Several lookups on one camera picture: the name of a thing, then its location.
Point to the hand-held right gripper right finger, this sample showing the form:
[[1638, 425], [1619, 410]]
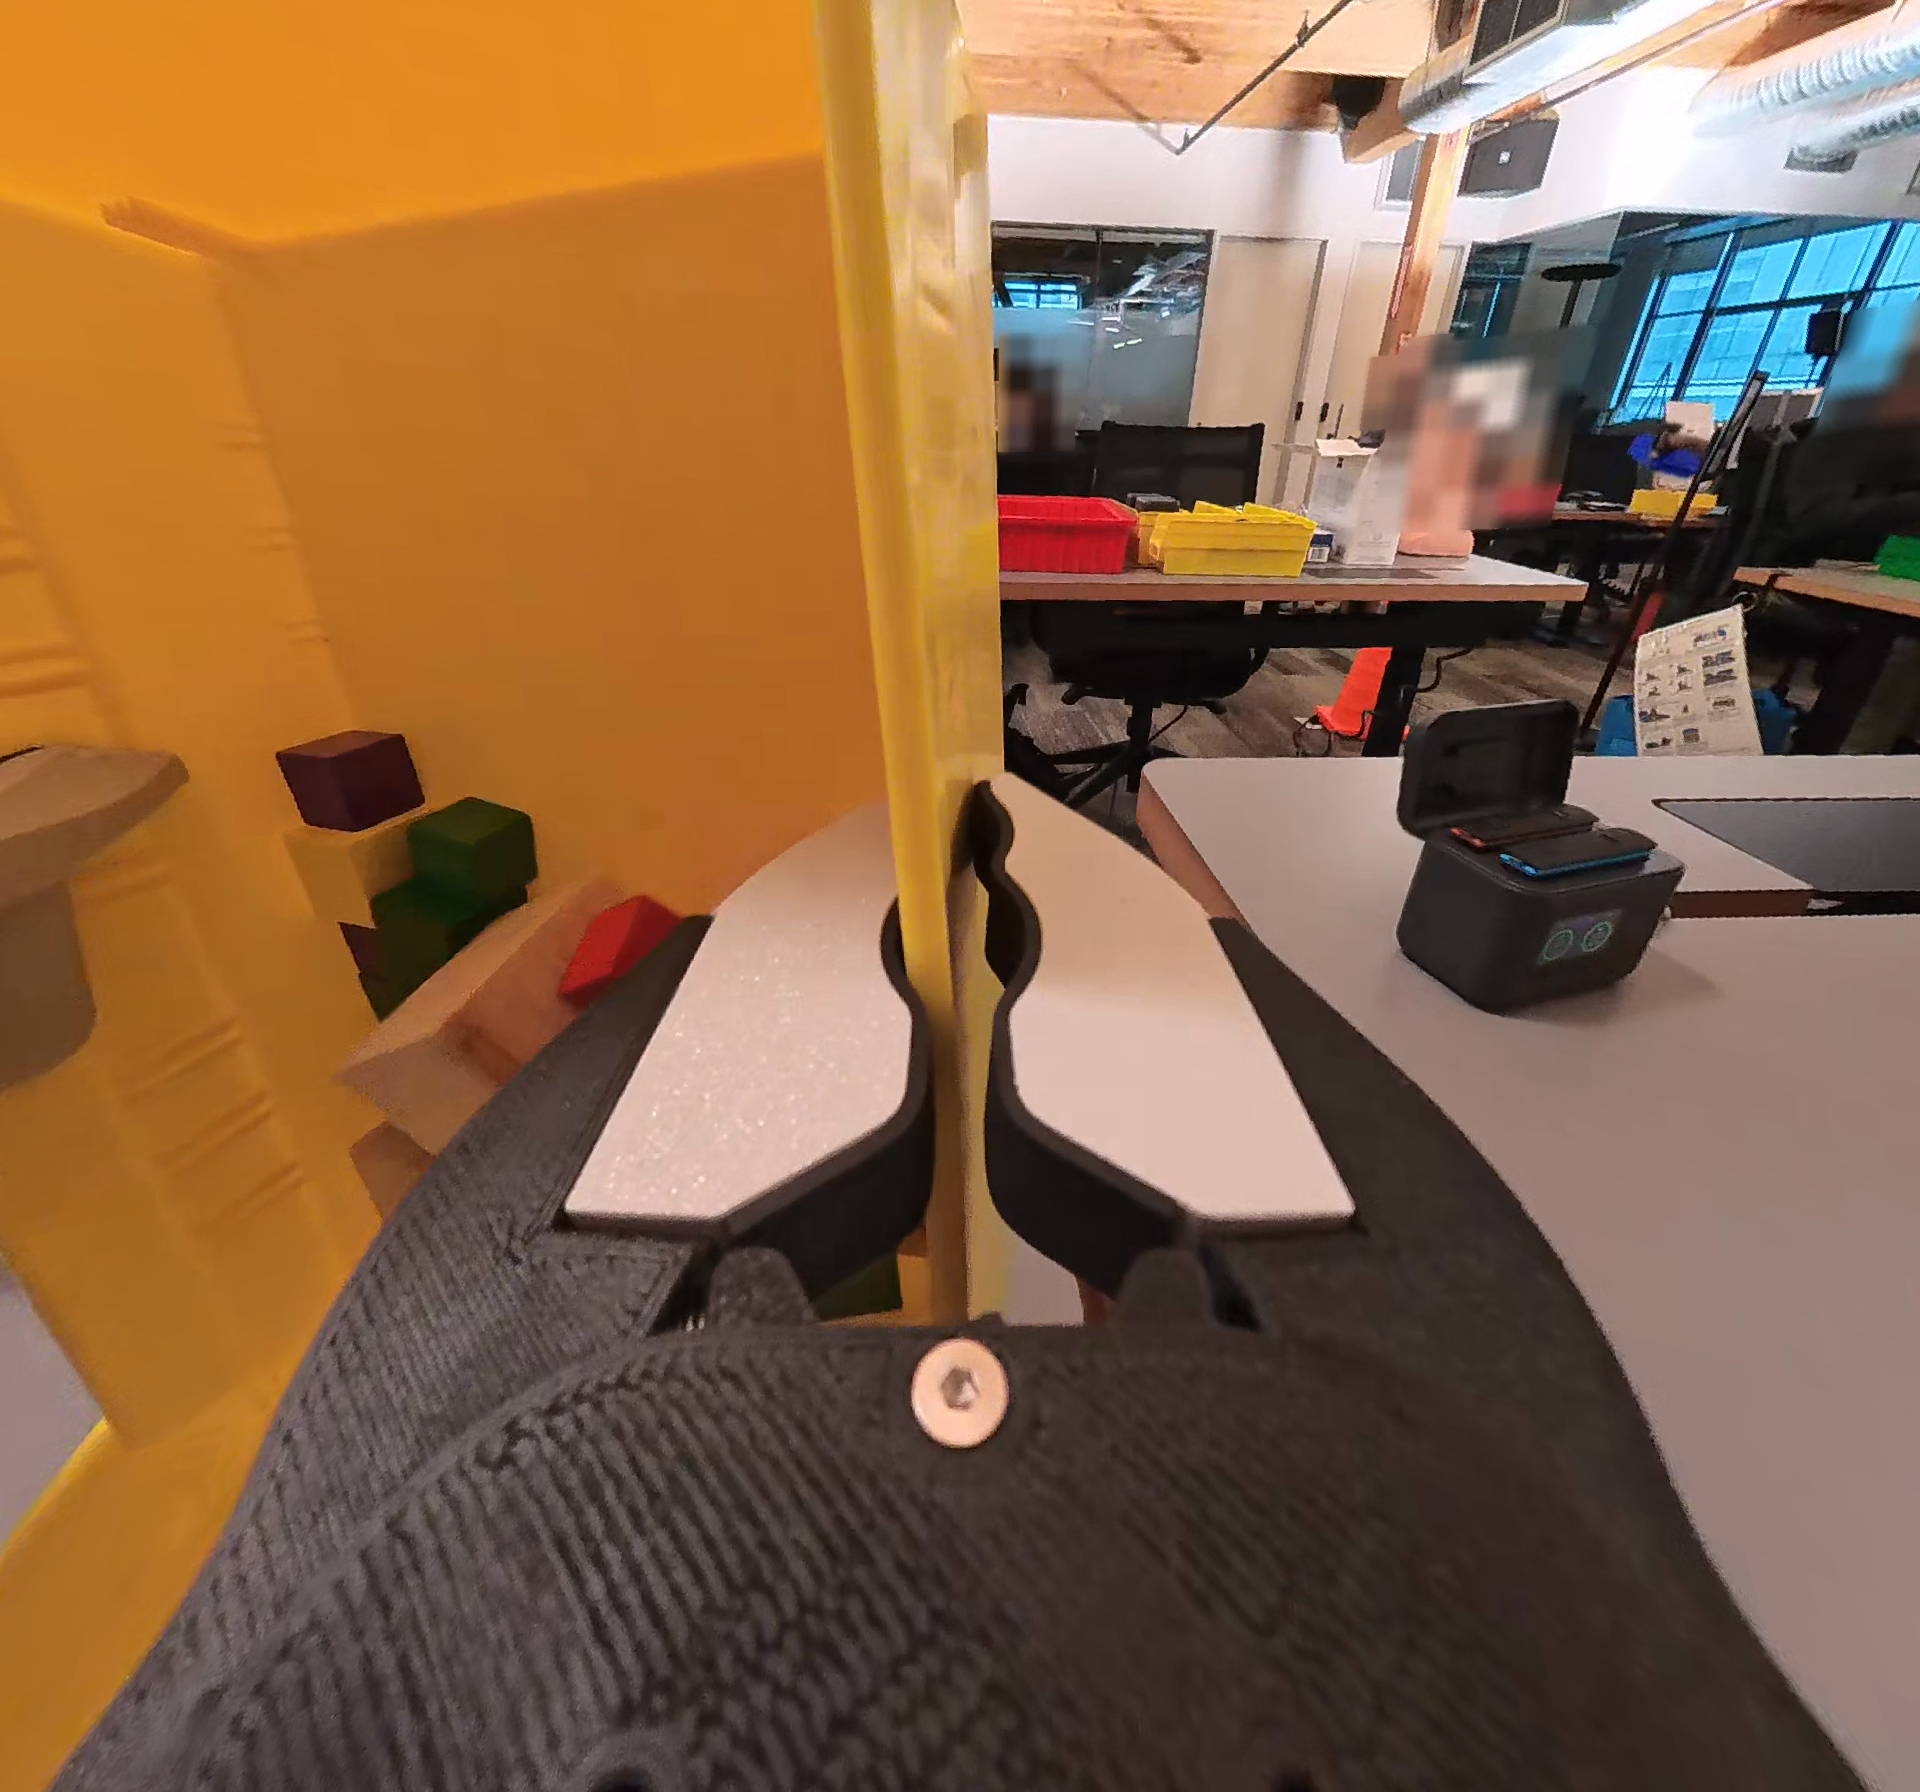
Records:
[[1156, 1057]]

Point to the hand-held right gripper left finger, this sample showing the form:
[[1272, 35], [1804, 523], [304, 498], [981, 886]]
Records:
[[752, 1057]]

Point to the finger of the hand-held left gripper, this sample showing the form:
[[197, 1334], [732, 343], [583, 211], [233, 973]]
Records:
[[61, 831]]

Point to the green block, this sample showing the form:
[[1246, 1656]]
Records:
[[474, 846]]

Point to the yellow plastic box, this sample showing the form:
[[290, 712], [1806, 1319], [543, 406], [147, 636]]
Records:
[[495, 396]]

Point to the white cardboard box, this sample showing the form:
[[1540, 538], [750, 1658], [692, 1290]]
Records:
[[1358, 509]]

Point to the black battery charging case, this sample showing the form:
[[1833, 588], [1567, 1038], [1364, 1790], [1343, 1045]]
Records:
[[1500, 929]]

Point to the orange traffic cone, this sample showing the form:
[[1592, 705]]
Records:
[[1358, 699]]

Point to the red and black battery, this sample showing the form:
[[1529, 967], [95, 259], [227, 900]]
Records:
[[1515, 825]]

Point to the blue battery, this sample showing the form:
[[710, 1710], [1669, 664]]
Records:
[[1584, 854]]

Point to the wooden-edged office desk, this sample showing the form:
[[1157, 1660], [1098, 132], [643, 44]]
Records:
[[1351, 580]]

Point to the yellow plastic bin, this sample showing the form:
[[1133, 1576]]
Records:
[[1238, 544]]

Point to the red plastic bin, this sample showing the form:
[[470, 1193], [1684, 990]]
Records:
[[1066, 534]]

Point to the black office chair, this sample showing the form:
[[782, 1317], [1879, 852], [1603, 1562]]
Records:
[[1179, 465]]

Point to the printed instruction leaflet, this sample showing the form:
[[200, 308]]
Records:
[[1703, 689]]

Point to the black desk mat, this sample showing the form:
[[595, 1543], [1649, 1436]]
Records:
[[1816, 839]]

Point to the black leaning stand pole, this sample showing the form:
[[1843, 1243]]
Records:
[[1680, 532]]

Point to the black wall speaker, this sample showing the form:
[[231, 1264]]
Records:
[[1508, 153]]

